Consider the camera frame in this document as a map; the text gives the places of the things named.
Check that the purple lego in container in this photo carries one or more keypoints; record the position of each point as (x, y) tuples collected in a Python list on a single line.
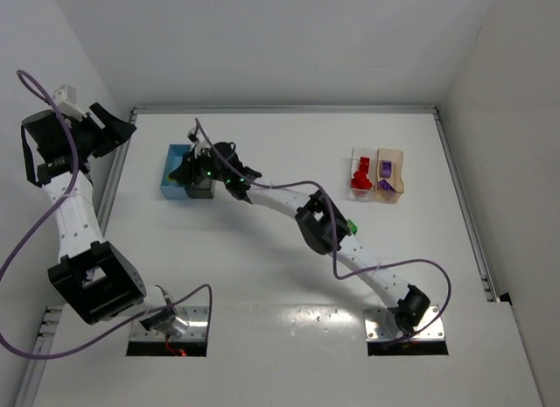
[(385, 169)]

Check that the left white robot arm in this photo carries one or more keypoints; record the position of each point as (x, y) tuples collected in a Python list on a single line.
[(92, 275)]

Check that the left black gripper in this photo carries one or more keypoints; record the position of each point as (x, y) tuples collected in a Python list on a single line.
[(101, 133)]

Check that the dark grey container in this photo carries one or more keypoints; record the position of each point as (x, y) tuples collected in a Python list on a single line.
[(202, 191)]

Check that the clear plastic container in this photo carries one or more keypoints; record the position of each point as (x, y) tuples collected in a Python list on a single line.
[(361, 195)]

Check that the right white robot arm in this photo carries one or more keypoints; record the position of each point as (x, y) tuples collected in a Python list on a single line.
[(323, 227)]

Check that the small purple lego piece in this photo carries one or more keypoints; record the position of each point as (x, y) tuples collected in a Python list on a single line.
[(386, 186)]

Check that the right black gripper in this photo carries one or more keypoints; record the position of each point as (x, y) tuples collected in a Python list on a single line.
[(192, 171)]

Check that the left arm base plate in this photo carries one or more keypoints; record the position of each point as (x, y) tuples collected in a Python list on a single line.
[(184, 323)]

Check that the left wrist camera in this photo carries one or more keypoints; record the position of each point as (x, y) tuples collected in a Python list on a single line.
[(65, 98)]

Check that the green lego brick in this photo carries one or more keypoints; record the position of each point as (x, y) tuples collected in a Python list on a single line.
[(353, 229)]

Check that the wooden container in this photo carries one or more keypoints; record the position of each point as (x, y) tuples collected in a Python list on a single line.
[(396, 180)]

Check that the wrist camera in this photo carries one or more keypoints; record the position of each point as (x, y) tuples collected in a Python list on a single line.
[(65, 98), (199, 144)]

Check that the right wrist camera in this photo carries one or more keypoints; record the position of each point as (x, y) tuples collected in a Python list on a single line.
[(199, 144)]

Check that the red rounded lego brick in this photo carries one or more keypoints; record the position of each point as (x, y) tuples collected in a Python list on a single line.
[(360, 181)]

